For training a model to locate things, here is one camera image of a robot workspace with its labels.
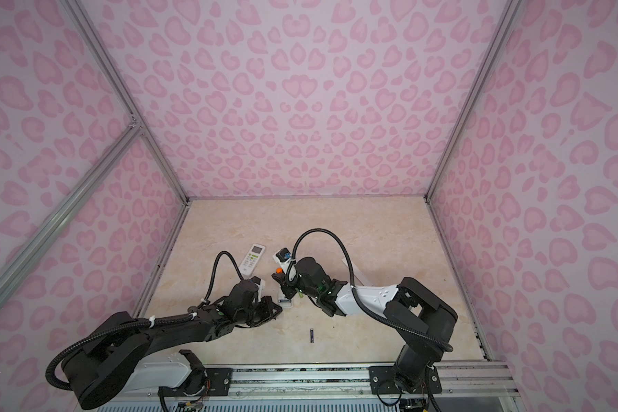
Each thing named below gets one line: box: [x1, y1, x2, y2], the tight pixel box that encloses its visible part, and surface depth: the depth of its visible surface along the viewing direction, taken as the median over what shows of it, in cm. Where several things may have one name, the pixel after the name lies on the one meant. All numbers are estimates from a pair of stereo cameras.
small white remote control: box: [278, 296, 293, 309], surface depth 90 cm
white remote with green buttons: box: [238, 243, 267, 277], surface depth 100 cm
